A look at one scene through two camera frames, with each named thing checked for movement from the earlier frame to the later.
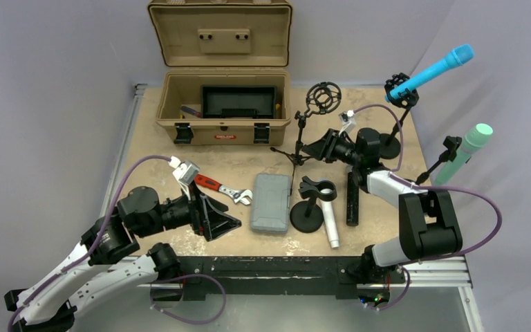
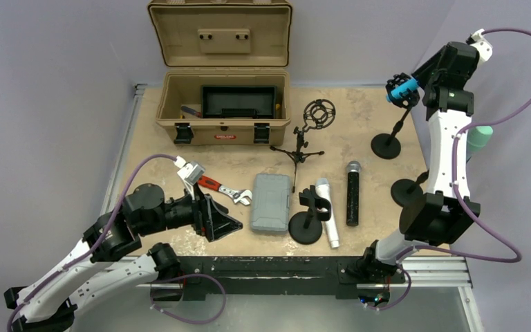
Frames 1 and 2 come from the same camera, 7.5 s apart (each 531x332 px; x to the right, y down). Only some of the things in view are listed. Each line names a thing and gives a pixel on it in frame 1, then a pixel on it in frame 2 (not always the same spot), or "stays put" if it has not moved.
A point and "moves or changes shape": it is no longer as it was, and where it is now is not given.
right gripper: [319, 149] -> [423, 75]
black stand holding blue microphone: [388, 144] stays put
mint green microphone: [475, 138] stays put
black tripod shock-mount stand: [321, 97] moves or changes shape
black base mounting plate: [281, 278] stays put
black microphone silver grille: [352, 199] stays put
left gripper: [211, 221] stays put
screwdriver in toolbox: [191, 111] stays put
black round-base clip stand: [307, 216] moves or changes shape
